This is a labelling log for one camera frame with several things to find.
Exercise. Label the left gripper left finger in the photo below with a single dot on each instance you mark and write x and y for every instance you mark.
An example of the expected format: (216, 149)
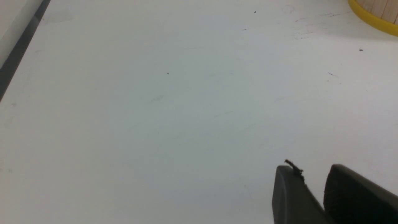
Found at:
(292, 201)

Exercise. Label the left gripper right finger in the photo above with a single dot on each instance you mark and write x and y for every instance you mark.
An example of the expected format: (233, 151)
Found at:
(350, 198)

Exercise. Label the bamboo steamer tray yellow rim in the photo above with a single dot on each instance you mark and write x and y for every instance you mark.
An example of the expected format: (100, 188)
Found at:
(380, 14)

